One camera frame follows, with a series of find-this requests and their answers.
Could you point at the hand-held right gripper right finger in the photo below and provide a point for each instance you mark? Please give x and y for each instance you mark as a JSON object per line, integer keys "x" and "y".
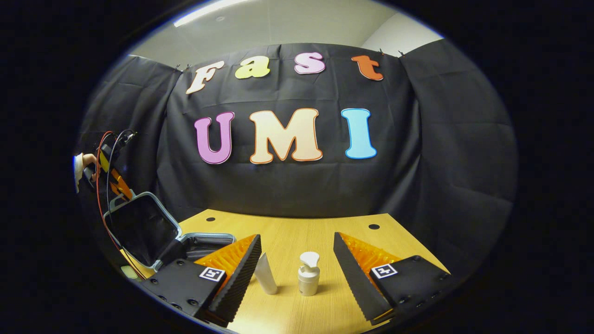
{"x": 355, "y": 278}

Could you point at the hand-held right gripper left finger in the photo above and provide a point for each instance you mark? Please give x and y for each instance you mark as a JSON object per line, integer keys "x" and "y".
{"x": 239, "y": 283}

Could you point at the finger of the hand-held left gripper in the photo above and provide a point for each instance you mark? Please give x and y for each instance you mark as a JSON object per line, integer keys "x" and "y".
{"x": 121, "y": 188}

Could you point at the white squeeze tube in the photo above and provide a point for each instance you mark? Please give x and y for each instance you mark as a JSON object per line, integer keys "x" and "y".
{"x": 267, "y": 278}

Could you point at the white pump bottle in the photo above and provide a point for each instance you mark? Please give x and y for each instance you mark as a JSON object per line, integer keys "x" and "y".
{"x": 308, "y": 280}

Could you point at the black backdrop cloth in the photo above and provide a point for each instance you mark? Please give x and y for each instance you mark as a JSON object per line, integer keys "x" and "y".
{"x": 287, "y": 185}

